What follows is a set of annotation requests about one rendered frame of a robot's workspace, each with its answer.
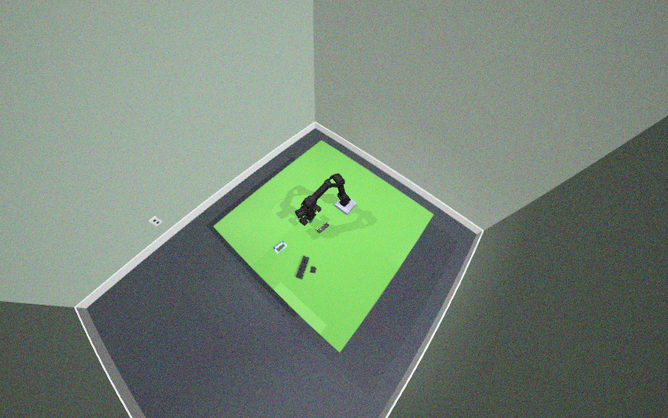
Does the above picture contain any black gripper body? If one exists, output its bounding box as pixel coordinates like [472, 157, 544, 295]
[299, 205, 322, 226]

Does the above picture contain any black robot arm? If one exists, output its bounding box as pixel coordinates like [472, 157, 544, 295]
[295, 173, 351, 218]

